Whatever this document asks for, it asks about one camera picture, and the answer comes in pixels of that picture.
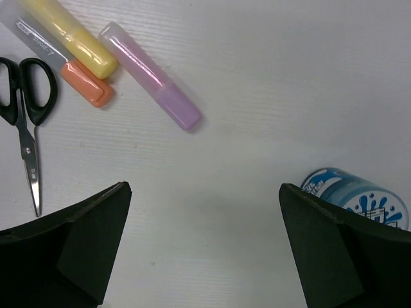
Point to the yellow highlighter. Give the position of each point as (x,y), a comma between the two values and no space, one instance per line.
(73,35)

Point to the purple highlighter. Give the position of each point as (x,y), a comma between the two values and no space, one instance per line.
(150,76)

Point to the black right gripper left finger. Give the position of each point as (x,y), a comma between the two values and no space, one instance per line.
(65,259)

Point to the black handled scissors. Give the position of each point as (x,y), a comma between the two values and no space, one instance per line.
(26,113)

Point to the orange highlighter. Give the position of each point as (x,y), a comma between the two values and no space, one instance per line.
(97,92)

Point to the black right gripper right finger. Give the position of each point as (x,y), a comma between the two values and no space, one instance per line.
(342,258)

